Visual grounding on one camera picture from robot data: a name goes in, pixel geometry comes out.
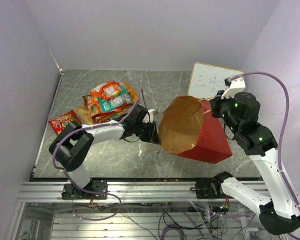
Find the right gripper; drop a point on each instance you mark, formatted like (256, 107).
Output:
(215, 102)

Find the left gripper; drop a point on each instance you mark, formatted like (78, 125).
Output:
(152, 136)

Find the red paper bag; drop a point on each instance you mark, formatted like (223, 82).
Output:
(187, 129)

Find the orange chips bag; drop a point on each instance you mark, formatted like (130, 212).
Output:
(131, 92)

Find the red chips bag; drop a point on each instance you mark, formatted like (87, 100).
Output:
(105, 117)

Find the teal Fox's candy bag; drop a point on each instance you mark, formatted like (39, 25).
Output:
(113, 104)

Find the orange snack packet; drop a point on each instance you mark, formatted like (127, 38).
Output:
(107, 91)

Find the kraft kettle chips bag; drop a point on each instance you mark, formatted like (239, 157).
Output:
(82, 113)

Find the red snack packet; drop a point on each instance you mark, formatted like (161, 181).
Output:
(61, 122)

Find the orange Fox's fruits bag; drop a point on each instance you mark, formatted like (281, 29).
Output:
(93, 105)

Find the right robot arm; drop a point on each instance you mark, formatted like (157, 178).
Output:
(279, 213)

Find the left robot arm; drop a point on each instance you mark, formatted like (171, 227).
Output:
(72, 145)

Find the small whiteboard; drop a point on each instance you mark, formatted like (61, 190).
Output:
(206, 80)

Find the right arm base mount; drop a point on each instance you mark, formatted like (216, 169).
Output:
(207, 189)

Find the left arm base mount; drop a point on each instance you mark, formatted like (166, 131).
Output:
(96, 189)

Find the aluminium frame rail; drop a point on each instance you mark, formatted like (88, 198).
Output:
(133, 210)

